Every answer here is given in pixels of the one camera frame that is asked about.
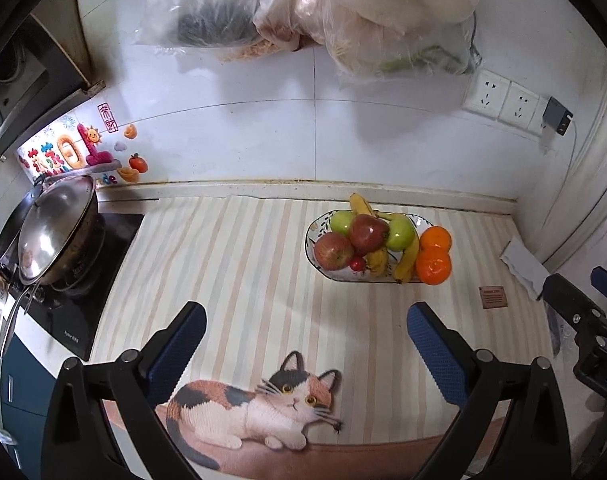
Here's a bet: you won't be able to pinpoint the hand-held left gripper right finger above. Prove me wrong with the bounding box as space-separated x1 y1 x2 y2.
406 301 572 480

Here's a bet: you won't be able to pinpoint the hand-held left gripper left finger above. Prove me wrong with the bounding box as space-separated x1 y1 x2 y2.
41 301 208 480

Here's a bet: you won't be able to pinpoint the orange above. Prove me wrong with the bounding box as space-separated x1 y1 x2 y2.
415 246 453 286
419 226 453 252

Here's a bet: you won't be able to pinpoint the red apple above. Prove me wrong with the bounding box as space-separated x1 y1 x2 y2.
347 214 390 256
313 232 355 271

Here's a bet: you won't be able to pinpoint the patterned glass fruit plate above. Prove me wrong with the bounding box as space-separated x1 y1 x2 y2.
305 210 437 285

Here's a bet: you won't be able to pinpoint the white paper sheet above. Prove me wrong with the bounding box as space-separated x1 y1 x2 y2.
501 237 551 301

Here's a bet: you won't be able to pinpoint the brown mat label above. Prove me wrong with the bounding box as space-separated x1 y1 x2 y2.
478 286 507 308

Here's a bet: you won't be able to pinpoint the striped cat print mat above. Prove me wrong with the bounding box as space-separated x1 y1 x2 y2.
88 195 559 480

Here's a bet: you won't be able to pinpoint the green apple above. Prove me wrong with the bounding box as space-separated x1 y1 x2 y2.
385 217 417 252
331 210 357 234

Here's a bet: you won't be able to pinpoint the black glass stove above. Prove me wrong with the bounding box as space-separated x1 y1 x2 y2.
4 212 145 363

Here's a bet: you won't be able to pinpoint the black wok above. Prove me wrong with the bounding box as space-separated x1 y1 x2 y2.
44 195 107 293

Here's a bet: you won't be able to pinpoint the blue kitchen cabinet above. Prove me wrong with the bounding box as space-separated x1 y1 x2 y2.
0 332 64 480

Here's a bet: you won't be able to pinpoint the steel wok with lid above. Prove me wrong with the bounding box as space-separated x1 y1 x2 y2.
18 176 98 286

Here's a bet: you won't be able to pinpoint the grey plug-in charger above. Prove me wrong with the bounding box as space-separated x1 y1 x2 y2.
542 96 574 137

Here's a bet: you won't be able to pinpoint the dark frying pan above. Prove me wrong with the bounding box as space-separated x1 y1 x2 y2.
0 175 47 268

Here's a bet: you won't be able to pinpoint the black range hood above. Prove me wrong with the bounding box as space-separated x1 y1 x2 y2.
0 12 107 163

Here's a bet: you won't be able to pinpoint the clear plastic bag dark contents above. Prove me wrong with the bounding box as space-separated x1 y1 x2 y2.
134 0 269 53

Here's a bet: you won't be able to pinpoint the clear plastic bag pink contents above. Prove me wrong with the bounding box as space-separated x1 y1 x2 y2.
254 0 344 56

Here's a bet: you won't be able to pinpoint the white charger cable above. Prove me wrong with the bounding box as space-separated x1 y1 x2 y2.
553 116 580 201

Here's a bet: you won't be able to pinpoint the white wall socket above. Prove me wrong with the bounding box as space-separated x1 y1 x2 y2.
498 81 544 136
461 69 510 120

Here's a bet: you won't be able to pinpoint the colourful wall stickers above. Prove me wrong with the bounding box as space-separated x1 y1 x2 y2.
16 102 152 188

